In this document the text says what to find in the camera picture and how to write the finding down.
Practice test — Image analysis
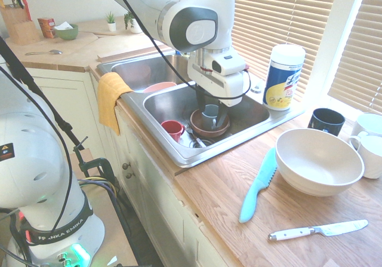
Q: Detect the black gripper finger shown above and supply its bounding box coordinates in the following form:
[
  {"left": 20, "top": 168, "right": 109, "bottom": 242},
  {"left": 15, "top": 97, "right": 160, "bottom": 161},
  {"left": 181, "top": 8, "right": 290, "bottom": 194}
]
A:
[
  {"left": 196, "top": 84, "right": 208, "bottom": 117},
  {"left": 215, "top": 99, "right": 230, "bottom": 130}
]

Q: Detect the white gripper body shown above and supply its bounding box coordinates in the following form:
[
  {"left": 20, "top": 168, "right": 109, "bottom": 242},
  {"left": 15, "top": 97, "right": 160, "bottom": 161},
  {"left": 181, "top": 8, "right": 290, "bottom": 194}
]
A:
[{"left": 187, "top": 62, "right": 246, "bottom": 108}]

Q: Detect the teal plastic knife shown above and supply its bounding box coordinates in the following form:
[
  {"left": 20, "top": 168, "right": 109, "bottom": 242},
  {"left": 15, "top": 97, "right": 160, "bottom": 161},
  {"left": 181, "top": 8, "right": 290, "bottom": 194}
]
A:
[{"left": 238, "top": 146, "right": 279, "bottom": 223}]

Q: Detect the chrome sink dispenser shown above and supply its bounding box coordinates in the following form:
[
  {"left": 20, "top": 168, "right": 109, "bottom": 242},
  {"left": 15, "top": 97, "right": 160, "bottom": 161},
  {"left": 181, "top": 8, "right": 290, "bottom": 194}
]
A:
[{"left": 250, "top": 79, "right": 264, "bottom": 94}]

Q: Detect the stainless steel double sink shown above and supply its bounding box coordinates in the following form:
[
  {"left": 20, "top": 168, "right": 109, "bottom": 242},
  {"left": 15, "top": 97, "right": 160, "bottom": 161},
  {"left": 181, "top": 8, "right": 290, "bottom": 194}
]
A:
[{"left": 95, "top": 51, "right": 306, "bottom": 168}]

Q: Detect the wooden knife block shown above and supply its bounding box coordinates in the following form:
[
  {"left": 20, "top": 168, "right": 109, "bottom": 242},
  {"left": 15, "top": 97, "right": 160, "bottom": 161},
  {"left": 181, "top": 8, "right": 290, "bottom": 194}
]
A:
[{"left": 0, "top": 3, "right": 41, "bottom": 45}]

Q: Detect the grey mug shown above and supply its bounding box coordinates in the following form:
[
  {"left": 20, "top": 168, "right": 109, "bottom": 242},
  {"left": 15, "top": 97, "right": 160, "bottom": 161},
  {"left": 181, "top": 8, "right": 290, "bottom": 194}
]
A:
[{"left": 201, "top": 103, "right": 221, "bottom": 130}]

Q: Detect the brown wooden bowl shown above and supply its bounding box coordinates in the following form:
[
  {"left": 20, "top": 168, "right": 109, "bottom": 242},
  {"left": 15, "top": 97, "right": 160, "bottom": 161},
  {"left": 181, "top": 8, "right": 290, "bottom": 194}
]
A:
[{"left": 189, "top": 108, "right": 232, "bottom": 138}]

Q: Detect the steel fork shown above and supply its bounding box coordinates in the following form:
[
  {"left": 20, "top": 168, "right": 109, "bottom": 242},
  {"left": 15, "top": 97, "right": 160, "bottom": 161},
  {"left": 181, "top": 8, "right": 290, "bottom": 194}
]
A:
[{"left": 183, "top": 122, "right": 207, "bottom": 148}]

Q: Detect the red cup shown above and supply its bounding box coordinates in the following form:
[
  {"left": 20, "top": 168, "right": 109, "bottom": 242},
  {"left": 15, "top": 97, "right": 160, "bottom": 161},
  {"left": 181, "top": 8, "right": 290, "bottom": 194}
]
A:
[{"left": 161, "top": 120, "right": 186, "bottom": 144}]

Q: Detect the pink bowl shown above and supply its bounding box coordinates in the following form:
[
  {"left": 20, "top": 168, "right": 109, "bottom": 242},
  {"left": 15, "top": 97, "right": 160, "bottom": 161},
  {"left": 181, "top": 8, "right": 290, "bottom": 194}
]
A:
[{"left": 143, "top": 81, "right": 178, "bottom": 94}]

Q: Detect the disinfecting wipes canister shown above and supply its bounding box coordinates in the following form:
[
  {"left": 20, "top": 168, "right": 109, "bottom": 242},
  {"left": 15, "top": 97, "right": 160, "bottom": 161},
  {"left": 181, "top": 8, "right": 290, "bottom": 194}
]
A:
[{"left": 262, "top": 43, "right": 307, "bottom": 111}]

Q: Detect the wide beige window blind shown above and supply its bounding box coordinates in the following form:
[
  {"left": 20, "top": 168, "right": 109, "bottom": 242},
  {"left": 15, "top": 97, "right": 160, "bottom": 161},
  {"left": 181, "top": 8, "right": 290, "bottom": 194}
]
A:
[{"left": 160, "top": 0, "right": 340, "bottom": 102}]

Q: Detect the yellow dish cloth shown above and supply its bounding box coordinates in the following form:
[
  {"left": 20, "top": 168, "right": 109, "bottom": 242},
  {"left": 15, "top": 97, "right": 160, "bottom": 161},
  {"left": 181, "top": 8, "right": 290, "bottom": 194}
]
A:
[{"left": 97, "top": 72, "right": 134, "bottom": 137}]

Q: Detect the black mug with blue print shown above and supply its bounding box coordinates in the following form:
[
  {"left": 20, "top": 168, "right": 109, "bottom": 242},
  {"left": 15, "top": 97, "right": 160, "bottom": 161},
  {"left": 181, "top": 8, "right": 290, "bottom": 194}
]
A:
[{"left": 307, "top": 108, "right": 346, "bottom": 137}]

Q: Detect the bushy plant in white pot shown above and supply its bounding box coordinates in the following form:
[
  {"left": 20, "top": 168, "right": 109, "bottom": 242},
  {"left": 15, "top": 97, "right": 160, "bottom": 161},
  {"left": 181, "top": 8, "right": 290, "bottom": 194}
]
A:
[{"left": 123, "top": 11, "right": 144, "bottom": 35}]

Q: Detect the large cream bowl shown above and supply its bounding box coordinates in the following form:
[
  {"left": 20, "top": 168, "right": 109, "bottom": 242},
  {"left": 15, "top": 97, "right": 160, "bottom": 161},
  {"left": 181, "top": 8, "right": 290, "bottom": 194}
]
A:
[{"left": 275, "top": 127, "right": 365, "bottom": 198}]

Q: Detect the green metal clamp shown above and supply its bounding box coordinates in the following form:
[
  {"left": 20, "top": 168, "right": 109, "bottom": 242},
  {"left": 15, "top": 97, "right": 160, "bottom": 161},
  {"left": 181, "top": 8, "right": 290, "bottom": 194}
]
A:
[{"left": 73, "top": 136, "right": 118, "bottom": 192}]

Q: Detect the small plant in white pot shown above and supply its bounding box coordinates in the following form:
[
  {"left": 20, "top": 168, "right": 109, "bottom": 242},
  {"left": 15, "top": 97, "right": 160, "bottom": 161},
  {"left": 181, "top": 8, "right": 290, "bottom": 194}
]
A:
[{"left": 104, "top": 11, "right": 118, "bottom": 33}]

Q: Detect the white mug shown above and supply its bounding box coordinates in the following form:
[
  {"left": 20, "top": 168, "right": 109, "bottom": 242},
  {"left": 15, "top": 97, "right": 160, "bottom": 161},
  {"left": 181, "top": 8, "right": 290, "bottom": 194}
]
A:
[
  {"left": 353, "top": 112, "right": 382, "bottom": 137},
  {"left": 347, "top": 130, "right": 382, "bottom": 180}
]

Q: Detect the green bowl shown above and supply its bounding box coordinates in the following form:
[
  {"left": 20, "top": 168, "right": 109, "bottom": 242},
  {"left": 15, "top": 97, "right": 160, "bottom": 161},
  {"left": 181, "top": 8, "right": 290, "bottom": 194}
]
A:
[{"left": 54, "top": 23, "right": 79, "bottom": 41}]

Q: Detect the steel spoon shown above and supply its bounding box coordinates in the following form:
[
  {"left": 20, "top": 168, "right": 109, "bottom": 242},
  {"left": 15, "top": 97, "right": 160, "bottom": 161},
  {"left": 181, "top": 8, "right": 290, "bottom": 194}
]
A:
[{"left": 24, "top": 49, "right": 64, "bottom": 56}]

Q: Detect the orange cardboard box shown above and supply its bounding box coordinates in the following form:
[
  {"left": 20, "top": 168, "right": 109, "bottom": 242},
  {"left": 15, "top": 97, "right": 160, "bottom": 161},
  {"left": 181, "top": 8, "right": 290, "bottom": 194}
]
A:
[{"left": 37, "top": 17, "right": 57, "bottom": 39}]

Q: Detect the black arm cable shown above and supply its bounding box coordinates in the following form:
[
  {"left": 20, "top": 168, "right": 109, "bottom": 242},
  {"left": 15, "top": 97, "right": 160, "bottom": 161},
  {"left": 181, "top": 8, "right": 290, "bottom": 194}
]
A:
[{"left": 107, "top": 0, "right": 198, "bottom": 88}]

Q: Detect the white handled steel knife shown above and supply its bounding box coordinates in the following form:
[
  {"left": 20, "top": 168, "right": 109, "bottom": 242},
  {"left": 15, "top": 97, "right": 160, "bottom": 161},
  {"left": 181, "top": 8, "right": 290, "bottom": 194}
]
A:
[{"left": 267, "top": 219, "right": 369, "bottom": 242}]

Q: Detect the red handled knife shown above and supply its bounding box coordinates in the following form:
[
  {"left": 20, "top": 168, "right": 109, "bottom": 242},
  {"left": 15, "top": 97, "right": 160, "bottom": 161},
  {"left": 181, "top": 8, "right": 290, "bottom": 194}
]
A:
[{"left": 16, "top": 0, "right": 33, "bottom": 22}]

